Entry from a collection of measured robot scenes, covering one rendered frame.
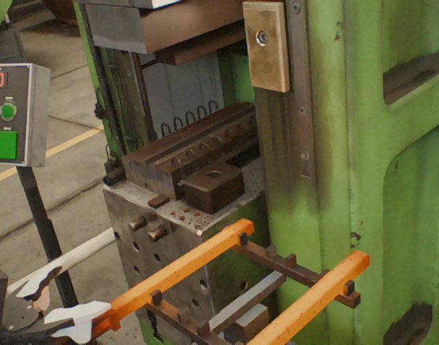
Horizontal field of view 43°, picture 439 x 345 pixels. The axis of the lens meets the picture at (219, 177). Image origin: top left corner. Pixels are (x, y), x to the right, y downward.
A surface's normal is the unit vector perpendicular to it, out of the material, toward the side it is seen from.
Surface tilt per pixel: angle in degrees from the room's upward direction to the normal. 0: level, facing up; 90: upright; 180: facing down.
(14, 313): 0
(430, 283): 90
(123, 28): 90
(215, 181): 0
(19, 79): 60
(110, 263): 0
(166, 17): 90
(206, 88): 90
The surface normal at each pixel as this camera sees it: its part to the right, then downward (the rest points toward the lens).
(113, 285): -0.13, -0.87
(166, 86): 0.70, 0.26
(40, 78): 0.93, 0.05
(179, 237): -0.70, 0.41
